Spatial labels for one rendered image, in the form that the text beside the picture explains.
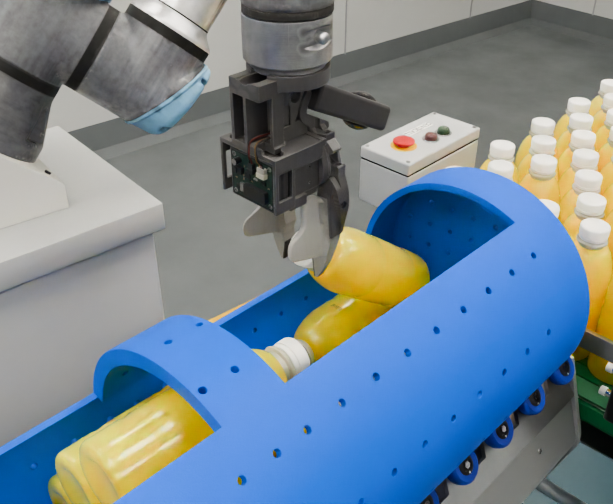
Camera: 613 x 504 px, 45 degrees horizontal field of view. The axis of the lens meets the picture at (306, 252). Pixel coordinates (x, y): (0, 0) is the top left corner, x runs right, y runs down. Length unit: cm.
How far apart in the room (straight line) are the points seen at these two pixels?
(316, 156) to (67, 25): 42
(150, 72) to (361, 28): 377
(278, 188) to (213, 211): 262
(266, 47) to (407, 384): 30
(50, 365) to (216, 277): 183
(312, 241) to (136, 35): 40
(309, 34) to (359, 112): 12
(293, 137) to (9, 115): 42
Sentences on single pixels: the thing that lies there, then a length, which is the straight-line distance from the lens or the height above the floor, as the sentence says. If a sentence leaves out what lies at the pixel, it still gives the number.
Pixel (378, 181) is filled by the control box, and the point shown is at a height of 105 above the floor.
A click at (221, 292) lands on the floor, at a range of 275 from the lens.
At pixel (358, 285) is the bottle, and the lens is 78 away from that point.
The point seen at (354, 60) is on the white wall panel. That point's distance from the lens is 469.
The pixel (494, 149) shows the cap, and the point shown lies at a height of 111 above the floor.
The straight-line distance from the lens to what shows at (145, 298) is 106.
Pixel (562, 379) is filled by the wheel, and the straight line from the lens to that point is 103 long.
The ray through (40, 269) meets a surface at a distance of 95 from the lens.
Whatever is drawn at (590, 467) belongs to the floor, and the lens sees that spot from 228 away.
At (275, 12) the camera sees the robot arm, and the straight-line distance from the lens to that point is 59.
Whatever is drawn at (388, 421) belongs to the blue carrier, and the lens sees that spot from 64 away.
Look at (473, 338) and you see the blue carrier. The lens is 72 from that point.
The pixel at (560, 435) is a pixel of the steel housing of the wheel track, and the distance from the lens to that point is 109.
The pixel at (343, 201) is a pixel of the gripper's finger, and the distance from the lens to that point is 68.
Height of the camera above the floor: 163
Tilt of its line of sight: 34 degrees down
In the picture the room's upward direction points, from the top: straight up
